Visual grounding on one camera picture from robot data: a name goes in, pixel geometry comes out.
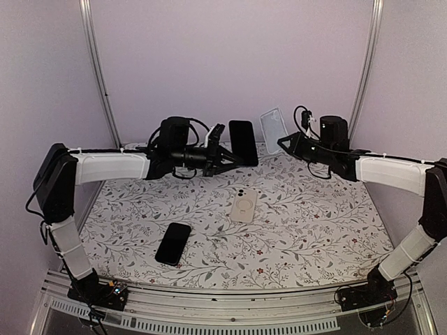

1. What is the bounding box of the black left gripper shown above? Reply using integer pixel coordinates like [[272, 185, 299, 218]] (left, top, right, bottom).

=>
[[171, 139, 243, 177]]

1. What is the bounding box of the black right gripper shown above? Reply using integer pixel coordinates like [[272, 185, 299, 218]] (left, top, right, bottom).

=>
[[279, 131, 336, 165]]

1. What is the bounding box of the light blue phone case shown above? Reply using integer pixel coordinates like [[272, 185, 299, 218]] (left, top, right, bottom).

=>
[[259, 107, 288, 154]]

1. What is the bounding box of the black phone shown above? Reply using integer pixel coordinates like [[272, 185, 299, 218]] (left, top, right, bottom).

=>
[[155, 223, 191, 266], [228, 120, 258, 167]]

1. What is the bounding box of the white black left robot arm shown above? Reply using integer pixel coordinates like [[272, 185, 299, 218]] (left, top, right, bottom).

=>
[[30, 117, 242, 303]]

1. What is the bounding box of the right arm base with board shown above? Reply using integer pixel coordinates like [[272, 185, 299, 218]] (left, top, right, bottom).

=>
[[334, 281, 397, 328]]

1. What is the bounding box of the left arm base with board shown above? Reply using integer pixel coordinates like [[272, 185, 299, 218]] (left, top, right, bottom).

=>
[[67, 278, 129, 311]]

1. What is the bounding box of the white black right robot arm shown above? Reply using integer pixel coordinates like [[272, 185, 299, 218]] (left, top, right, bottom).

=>
[[277, 116, 446, 304]]

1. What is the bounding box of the black phone lying on table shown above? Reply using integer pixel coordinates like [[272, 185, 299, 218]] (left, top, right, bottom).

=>
[[155, 223, 191, 266]]

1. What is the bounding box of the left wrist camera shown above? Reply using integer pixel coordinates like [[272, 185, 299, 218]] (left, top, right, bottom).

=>
[[204, 124, 225, 148]]

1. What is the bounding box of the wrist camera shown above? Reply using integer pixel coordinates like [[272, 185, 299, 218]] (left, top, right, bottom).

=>
[[204, 124, 225, 148], [301, 109, 316, 136]]

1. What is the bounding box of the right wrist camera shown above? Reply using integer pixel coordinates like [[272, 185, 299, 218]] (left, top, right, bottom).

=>
[[301, 109, 316, 136]]

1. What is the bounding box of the beige phone case with ring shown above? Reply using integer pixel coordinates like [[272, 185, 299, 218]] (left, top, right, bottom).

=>
[[230, 189, 258, 223]]

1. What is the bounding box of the front aluminium rail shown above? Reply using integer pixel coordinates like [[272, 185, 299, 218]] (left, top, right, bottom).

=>
[[30, 271, 441, 334]]

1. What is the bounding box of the right aluminium frame post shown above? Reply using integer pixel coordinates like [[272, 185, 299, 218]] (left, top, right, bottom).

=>
[[348, 0, 384, 141]]

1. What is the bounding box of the aluminium frame post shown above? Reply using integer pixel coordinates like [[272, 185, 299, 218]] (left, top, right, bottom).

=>
[[348, 0, 384, 141], [79, 0, 122, 147]]

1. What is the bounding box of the left aluminium frame post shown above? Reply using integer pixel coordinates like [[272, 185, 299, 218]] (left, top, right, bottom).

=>
[[79, 0, 122, 147]]

